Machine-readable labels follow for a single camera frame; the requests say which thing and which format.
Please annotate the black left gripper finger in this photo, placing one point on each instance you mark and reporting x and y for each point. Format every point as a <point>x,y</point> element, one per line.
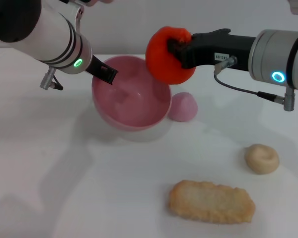
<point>108,74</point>

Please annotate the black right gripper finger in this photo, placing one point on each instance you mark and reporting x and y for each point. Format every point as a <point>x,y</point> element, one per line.
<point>178,44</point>

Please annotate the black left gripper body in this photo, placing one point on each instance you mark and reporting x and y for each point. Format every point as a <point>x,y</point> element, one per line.
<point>93,67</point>

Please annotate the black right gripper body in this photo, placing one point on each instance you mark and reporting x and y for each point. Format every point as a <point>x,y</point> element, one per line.
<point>213,52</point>

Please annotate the orange toy fruit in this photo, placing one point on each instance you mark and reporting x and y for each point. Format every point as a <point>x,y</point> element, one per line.
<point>164,67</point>

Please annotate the pink plastic bowl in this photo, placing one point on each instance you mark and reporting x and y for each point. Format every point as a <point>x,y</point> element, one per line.
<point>131,99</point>

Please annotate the pink toy bun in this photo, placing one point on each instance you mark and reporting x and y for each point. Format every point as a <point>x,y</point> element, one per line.
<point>185,109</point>

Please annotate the beige toy doughnut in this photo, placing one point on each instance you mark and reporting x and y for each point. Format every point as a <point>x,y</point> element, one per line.
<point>262,160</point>

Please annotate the golden toy toast slice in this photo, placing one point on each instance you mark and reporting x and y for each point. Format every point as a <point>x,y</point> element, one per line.
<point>211,202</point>

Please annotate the left wrist camera housing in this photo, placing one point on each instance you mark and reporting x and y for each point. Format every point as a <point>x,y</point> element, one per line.
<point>82,2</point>

